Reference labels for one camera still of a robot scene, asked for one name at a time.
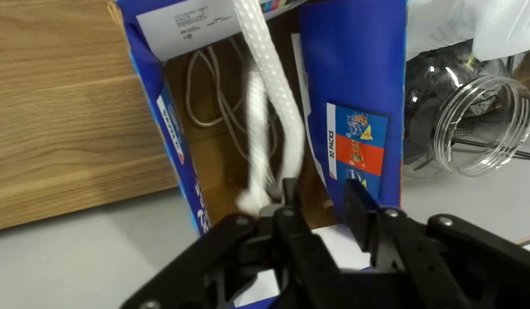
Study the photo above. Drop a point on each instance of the blue snack carton box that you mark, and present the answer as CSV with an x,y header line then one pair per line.
x,y
355,68

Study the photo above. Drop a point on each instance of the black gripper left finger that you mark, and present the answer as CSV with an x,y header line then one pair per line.
x,y
230,262

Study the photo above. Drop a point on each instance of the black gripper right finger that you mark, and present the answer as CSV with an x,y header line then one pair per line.
x,y
446,262

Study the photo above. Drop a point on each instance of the clear glass jar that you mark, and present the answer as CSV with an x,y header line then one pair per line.
x,y
475,125

